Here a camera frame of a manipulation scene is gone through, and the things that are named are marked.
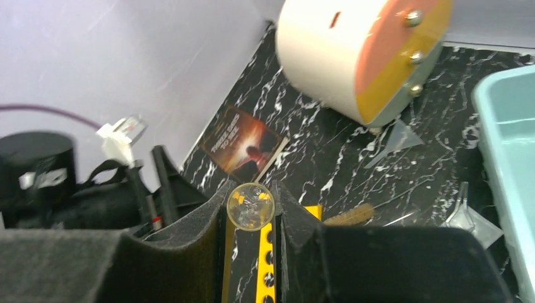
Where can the teal plastic bin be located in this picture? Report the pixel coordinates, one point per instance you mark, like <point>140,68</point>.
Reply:
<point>504,102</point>

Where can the yellow test tube rack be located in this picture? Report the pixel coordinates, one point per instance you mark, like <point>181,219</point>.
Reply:
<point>260,284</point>

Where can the clear glass test tube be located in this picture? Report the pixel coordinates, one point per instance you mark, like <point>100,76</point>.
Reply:
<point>250,206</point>

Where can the small white plastic packet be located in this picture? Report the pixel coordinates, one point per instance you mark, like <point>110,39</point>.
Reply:
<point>466,218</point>

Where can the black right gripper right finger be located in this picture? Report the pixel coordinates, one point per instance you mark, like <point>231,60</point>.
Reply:
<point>315,262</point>

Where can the clear plastic funnel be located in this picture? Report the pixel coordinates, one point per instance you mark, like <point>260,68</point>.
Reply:
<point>401,137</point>

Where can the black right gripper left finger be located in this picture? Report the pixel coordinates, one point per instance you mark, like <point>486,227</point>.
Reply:
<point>188,261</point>

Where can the white cylindrical drum device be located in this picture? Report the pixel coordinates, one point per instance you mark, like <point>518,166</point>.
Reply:
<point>364,59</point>

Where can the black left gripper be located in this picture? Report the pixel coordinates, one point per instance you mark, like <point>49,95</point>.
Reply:
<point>115,197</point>

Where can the brown test tube brush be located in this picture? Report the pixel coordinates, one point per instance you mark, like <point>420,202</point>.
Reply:
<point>358,215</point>

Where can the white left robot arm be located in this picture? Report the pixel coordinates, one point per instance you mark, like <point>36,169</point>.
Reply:
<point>39,189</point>

